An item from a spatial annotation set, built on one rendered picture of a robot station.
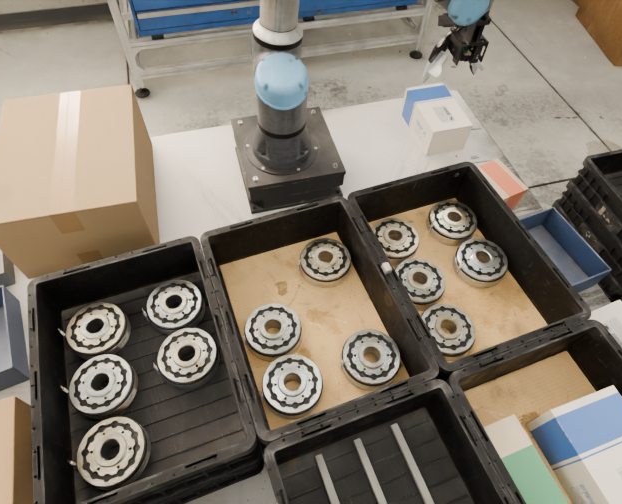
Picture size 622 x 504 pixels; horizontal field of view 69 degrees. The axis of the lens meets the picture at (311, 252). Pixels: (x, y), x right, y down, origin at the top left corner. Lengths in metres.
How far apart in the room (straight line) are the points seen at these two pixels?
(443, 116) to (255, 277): 0.75
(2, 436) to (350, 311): 0.61
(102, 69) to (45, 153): 1.97
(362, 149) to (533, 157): 1.43
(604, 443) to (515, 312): 0.28
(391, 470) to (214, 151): 0.95
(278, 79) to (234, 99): 1.68
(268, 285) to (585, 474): 0.60
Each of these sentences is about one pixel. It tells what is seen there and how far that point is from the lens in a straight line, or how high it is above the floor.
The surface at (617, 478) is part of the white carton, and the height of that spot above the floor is 0.92.
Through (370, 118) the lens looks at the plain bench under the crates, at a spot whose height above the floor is 0.70.
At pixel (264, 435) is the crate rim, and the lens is 0.71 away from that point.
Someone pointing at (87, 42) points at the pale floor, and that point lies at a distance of 3.40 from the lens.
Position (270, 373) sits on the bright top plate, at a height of 0.86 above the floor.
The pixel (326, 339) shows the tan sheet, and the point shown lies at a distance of 0.86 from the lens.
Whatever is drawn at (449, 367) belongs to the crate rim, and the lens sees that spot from 0.77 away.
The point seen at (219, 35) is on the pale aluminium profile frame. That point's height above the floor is 0.29.
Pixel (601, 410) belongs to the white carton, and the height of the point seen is 0.92.
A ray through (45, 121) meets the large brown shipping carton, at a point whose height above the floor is 0.90.
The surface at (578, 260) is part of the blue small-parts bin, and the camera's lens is 1.28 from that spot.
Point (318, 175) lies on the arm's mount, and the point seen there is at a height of 0.80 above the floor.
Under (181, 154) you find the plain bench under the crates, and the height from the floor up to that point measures 0.70.
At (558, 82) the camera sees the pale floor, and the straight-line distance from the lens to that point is 3.25.
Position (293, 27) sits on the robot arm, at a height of 1.07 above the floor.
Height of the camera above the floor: 1.62
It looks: 55 degrees down
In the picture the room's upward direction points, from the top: 3 degrees clockwise
